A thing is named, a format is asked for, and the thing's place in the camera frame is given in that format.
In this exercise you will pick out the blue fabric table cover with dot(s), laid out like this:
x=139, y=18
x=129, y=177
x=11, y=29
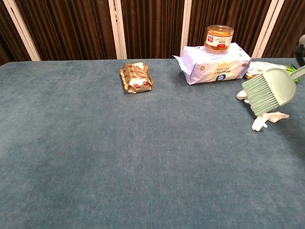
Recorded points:
x=71, y=143

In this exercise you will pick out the mint green hand brush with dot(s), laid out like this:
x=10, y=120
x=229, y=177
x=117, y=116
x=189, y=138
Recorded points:
x=278, y=86

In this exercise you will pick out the white divider frame post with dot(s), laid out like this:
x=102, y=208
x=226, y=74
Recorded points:
x=118, y=31
x=186, y=23
x=268, y=28
x=22, y=31

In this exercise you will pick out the green white snack bag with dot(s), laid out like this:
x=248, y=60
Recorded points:
x=255, y=69

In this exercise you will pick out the brown pleated curtain panel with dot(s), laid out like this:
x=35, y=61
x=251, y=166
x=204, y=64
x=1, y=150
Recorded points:
x=286, y=23
x=243, y=19
x=7, y=35
x=152, y=28
x=71, y=28

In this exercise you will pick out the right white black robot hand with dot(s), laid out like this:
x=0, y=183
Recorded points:
x=300, y=51

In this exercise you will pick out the gold foil snack package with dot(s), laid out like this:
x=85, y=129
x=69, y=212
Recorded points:
x=136, y=77

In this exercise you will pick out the lavender white tissue pack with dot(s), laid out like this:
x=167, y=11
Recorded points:
x=214, y=66

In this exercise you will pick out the clear jar with red label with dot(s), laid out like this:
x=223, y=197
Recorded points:
x=218, y=40

